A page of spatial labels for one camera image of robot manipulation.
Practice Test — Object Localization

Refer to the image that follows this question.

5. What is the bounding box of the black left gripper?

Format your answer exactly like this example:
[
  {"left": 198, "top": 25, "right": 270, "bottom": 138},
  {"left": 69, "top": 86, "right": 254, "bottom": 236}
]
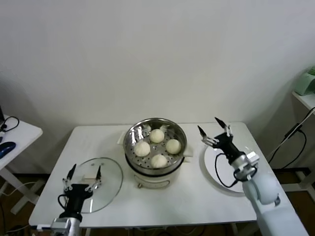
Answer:
[{"left": 60, "top": 164, "right": 102, "bottom": 217}]

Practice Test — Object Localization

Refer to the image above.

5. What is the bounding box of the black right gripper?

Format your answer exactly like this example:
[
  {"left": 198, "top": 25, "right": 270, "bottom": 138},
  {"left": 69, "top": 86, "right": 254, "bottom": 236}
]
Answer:
[{"left": 197, "top": 117, "right": 246, "bottom": 164}]

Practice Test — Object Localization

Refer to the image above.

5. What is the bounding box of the white steamed baozi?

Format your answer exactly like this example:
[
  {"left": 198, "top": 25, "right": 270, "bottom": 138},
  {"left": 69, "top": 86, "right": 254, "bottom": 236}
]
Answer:
[
  {"left": 149, "top": 128, "right": 165, "bottom": 144},
  {"left": 165, "top": 139, "right": 182, "bottom": 155},
  {"left": 150, "top": 154, "right": 168, "bottom": 169},
  {"left": 134, "top": 142, "right": 151, "bottom": 157}
]

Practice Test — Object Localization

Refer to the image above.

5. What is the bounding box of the stainless steel steamer basket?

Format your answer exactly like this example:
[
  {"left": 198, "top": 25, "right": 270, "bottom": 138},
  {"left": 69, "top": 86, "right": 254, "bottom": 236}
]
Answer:
[{"left": 117, "top": 118, "right": 195, "bottom": 177}]

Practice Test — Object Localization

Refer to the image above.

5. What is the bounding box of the glass pot lid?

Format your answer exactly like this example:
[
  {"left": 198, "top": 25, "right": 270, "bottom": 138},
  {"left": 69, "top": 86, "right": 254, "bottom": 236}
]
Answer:
[{"left": 63, "top": 157, "right": 124, "bottom": 214}]

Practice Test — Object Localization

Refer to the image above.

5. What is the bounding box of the white round plate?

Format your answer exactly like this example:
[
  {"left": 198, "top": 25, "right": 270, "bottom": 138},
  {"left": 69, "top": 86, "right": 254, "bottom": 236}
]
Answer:
[{"left": 201, "top": 142, "right": 261, "bottom": 197}]

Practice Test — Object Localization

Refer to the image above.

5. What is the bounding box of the white electric cooker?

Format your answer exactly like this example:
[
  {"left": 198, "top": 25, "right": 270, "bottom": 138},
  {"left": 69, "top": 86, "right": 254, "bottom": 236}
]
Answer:
[{"left": 125, "top": 152, "right": 192, "bottom": 190}]

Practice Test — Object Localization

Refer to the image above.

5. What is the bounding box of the white side table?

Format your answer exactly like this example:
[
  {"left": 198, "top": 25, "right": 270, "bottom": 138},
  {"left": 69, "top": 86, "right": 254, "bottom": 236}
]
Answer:
[{"left": 0, "top": 114, "right": 43, "bottom": 214}]

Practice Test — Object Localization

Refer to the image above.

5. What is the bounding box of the blue computer mouse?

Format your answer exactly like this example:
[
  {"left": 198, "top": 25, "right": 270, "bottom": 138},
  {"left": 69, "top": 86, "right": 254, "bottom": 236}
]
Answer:
[{"left": 0, "top": 142, "right": 16, "bottom": 158}]

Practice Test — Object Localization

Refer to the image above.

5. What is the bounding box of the white shelf board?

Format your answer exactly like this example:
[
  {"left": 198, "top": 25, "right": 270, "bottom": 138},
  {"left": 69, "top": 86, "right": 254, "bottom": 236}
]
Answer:
[{"left": 292, "top": 90, "right": 315, "bottom": 110}]

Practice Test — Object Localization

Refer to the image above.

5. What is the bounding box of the pale green plastic object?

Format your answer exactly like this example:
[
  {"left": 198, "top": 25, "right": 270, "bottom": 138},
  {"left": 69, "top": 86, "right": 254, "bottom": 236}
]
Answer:
[{"left": 294, "top": 65, "right": 315, "bottom": 96}]

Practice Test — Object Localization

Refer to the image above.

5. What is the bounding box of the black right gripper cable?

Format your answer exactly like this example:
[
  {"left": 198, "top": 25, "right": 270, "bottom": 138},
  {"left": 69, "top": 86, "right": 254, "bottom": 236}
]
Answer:
[{"left": 215, "top": 152, "right": 241, "bottom": 189}]

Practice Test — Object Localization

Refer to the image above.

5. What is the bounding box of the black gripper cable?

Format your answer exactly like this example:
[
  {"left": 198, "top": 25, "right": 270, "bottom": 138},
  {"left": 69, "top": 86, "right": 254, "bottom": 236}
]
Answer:
[
  {"left": 57, "top": 193, "right": 70, "bottom": 210},
  {"left": 215, "top": 152, "right": 241, "bottom": 189}
]

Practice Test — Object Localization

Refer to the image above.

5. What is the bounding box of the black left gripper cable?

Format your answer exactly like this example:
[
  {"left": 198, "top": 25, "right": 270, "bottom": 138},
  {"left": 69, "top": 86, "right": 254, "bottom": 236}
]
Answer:
[{"left": 57, "top": 193, "right": 70, "bottom": 210}]

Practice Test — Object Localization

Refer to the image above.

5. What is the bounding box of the white floor cable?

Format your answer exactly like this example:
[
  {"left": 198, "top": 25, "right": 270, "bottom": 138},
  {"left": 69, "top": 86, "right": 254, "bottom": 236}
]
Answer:
[{"left": 0, "top": 180, "right": 45, "bottom": 197}]

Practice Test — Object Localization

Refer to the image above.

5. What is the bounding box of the white and black power cable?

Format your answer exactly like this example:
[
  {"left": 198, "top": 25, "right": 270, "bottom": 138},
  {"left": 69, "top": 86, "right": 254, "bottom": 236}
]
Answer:
[{"left": 267, "top": 106, "right": 315, "bottom": 164}]

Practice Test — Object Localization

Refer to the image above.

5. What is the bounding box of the thin black cable loop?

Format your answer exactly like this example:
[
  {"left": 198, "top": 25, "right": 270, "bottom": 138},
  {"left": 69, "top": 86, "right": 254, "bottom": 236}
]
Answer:
[{"left": 0, "top": 116, "right": 20, "bottom": 135}]

